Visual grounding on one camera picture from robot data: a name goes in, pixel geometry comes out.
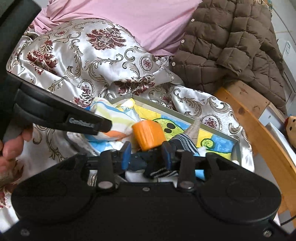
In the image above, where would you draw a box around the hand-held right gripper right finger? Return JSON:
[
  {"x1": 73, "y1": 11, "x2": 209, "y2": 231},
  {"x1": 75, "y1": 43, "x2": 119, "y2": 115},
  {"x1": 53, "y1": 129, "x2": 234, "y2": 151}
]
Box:
[{"x1": 161, "y1": 141, "x2": 219, "y2": 192}]

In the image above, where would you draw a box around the wooden bed frame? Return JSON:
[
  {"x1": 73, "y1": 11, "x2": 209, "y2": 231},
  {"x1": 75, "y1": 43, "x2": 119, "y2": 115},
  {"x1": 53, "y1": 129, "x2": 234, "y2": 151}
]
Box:
[{"x1": 213, "y1": 80, "x2": 296, "y2": 216}]

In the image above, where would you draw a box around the tan plush toy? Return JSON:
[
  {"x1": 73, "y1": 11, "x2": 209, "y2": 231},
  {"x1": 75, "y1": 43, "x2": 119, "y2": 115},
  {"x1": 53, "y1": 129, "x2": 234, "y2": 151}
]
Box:
[{"x1": 285, "y1": 116, "x2": 296, "y2": 149}]

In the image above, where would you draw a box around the grey tray with cartoon picture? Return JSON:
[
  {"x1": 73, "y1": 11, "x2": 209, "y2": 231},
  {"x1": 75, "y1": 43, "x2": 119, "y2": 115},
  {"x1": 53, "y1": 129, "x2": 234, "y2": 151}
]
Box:
[{"x1": 109, "y1": 94, "x2": 242, "y2": 166}]

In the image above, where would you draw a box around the pastel striped sock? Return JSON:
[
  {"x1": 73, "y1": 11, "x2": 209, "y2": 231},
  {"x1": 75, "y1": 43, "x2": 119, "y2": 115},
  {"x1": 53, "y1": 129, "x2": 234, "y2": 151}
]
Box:
[{"x1": 84, "y1": 97, "x2": 140, "y2": 149}]

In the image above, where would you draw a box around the black white striped sock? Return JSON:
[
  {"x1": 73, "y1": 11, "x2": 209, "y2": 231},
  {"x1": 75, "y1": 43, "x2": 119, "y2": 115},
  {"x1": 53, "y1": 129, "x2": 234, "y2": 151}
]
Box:
[{"x1": 144, "y1": 134, "x2": 200, "y2": 179}]

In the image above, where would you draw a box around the pink cloth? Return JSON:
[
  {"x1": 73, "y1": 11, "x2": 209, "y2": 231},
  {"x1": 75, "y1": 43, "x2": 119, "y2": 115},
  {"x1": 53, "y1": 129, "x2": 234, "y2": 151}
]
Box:
[{"x1": 32, "y1": 0, "x2": 204, "y2": 57}]

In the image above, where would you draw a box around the person's left hand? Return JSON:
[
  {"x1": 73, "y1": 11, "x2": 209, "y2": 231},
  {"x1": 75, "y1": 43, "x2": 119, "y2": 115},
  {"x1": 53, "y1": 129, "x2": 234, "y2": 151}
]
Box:
[{"x1": 0, "y1": 126, "x2": 33, "y2": 166}]

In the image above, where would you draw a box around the orange cylinder block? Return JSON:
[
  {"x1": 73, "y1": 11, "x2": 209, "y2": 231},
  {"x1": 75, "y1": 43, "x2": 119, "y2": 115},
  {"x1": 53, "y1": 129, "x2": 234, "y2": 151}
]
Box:
[{"x1": 131, "y1": 120, "x2": 167, "y2": 153}]

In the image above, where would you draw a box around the floral satin bedspread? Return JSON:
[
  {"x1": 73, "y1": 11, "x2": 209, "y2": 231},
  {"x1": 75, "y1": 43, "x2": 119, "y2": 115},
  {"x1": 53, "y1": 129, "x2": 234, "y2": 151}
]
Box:
[{"x1": 0, "y1": 18, "x2": 256, "y2": 210}]

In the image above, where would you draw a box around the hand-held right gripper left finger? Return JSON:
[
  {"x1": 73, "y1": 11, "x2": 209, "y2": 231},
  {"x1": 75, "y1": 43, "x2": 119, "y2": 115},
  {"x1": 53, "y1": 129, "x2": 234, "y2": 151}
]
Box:
[{"x1": 77, "y1": 141, "x2": 132, "y2": 192}]

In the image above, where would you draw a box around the brown quilted jacket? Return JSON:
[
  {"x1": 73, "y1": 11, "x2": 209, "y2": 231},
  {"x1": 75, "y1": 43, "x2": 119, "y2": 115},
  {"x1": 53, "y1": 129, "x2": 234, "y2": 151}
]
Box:
[{"x1": 170, "y1": 0, "x2": 288, "y2": 115}]

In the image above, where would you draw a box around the black cable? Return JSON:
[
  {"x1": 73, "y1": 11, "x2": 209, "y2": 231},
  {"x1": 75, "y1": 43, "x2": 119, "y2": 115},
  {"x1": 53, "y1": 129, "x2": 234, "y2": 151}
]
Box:
[{"x1": 280, "y1": 215, "x2": 296, "y2": 226}]

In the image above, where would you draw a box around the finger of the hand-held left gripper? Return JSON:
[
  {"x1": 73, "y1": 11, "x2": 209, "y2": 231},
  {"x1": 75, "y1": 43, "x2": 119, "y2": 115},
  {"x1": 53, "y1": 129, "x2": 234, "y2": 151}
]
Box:
[{"x1": 92, "y1": 113, "x2": 113, "y2": 136}]

